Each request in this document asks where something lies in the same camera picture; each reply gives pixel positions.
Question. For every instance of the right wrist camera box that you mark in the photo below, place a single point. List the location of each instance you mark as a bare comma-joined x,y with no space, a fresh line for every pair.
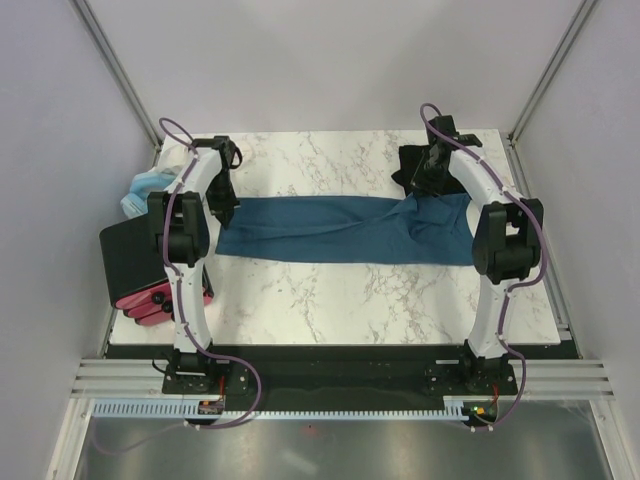
444,124

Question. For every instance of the black pink drawer organizer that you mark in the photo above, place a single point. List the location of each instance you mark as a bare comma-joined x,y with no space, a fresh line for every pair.
136,280

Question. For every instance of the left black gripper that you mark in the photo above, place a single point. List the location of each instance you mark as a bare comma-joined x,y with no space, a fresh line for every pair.
224,211

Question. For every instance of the folded black t shirt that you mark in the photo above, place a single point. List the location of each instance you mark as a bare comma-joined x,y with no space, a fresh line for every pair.
409,158

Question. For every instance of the white cable duct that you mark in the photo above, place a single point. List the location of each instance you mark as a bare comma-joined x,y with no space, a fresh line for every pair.
192,409

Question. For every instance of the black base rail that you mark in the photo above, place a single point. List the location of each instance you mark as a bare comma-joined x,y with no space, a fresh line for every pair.
330,377

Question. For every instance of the blue t shirt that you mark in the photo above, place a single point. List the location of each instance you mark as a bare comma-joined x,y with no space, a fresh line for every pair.
351,230

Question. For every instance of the white t shirt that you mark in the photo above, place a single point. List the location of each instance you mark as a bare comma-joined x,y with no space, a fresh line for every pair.
171,160

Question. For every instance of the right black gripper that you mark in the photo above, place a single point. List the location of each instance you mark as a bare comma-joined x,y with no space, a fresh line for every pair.
427,156

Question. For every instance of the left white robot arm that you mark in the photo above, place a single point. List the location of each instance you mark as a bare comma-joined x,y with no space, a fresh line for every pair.
184,222

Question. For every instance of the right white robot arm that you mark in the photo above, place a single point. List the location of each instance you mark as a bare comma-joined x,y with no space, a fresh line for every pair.
508,249

